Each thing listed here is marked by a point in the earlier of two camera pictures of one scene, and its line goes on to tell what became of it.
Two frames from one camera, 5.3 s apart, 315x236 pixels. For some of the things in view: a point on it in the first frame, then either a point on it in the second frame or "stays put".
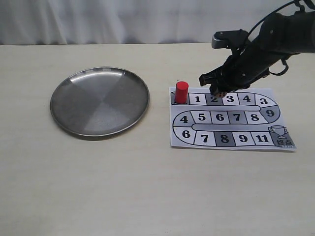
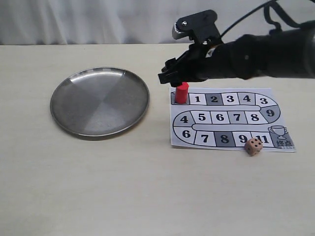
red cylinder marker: [181, 92] stays put
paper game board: [246, 118] stays put
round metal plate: [100, 102] stays put
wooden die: [221, 95] → [253, 146]
